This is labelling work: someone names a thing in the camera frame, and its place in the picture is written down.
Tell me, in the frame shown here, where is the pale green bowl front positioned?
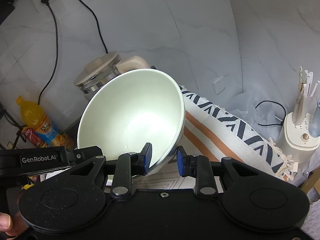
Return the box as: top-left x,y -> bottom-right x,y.
77,69 -> 185,174

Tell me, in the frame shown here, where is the person's left hand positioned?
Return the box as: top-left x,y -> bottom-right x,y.
1,197 -> 28,239

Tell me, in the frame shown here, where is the upper red drink can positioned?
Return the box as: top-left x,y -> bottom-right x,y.
22,126 -> 48,148

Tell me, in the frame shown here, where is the patterned fringed table cloth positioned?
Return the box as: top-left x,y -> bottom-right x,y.
120,86 -> 295,190

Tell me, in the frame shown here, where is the orange juice bottle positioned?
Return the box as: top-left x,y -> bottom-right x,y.
16,96 -> 74,149

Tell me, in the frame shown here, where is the cream appliance on floor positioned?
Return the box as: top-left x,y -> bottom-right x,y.
276,113 -> 319,172

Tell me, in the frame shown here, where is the wall socket low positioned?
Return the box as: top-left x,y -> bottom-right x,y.
213,76 -> 226,95

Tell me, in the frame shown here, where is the glass kettle cream handle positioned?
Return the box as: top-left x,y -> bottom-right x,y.
73,51 -> 151,101

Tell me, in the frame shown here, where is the black power cable left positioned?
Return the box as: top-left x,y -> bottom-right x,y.
37,0 -> 60,106

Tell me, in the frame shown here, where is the black power cable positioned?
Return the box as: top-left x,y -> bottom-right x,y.
64,0 -> 110,54
37,0 -> 60,106

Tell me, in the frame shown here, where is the black power cable right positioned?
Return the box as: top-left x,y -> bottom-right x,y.
64,0 -> 110,54

